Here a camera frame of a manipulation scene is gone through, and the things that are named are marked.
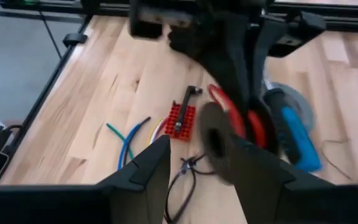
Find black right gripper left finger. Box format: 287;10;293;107
0;135;172;224

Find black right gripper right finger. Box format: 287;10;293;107
228;133;358;224

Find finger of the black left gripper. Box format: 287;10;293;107
169;18;254;106
255;21;288;94

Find red cord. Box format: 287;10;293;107
208;83;267;149

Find clear safety glasses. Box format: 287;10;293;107
163;154;218;224

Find red bit holder block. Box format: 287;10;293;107
163;101;197;142

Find blue cord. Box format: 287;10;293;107
117;116;152;171

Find green cord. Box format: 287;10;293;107
105;122;135;160

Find black ratchet driver handle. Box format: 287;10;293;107
173;85;203;131

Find blue black handled screwdriver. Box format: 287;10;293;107
262;88;323;174

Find white cord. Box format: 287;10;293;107
150;119;168;144

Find yellow cord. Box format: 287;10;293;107
147;118;164;146

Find grey duct tape roll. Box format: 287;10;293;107
264;82;318;125

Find thin brown wire piece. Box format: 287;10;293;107
319;138;354;182

